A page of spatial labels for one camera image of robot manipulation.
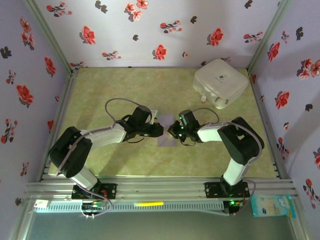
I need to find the lavender paper sheet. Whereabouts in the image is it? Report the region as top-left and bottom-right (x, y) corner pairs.
(157, 113), (178, 148)

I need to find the white plastic storage box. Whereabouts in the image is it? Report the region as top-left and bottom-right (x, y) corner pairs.
(192, 58), (250, 110)

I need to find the yellow label strip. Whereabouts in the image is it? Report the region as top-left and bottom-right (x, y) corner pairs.
(134, 201), (165, 207)

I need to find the blue wet wipes packet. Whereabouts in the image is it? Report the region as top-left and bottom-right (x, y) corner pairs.
(250, 194), (297, 219)

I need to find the white box with red mark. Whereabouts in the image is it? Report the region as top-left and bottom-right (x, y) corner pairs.
(34, 199), (50, 210)

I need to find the grey right arm cable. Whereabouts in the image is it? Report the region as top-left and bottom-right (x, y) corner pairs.
(192, 107), (265, 217)

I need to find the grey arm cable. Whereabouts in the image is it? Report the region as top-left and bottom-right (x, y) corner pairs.
(53, 97), (142, 219)
(192, 107), (265, 217)

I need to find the grey left arm cable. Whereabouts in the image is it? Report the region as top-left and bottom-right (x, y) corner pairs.
(53, 97), (142, 219)

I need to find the long grooved aluminium rail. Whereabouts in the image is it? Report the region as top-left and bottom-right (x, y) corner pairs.
(24, 176), (300, 201)

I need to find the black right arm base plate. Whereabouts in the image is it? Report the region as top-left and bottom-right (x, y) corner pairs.
(204, 181), (251, 199)

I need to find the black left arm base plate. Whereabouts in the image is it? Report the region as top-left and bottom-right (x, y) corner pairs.
(71, 183), (118, 200)

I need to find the grey slotted cable duct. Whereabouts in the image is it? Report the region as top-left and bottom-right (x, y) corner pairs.
(33, 201), (225, 214)

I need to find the aluminium table edge rail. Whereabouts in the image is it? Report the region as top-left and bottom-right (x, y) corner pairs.
(246, 68), (293, 181)
(36, 69), (80, 182)

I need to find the black electronics board with wires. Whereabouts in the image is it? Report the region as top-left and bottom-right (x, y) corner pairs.
(227, 199), (245, 209)
(81, 201), (105, 211)

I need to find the aluminium corner post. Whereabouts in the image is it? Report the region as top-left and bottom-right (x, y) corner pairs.
(246, 0), (292, 73)
(23, 0), (78, 76)

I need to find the aluminium frame leg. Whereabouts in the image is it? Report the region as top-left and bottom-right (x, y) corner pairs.
(8, 198), (35, 240)
(289, 197), (311, 240)

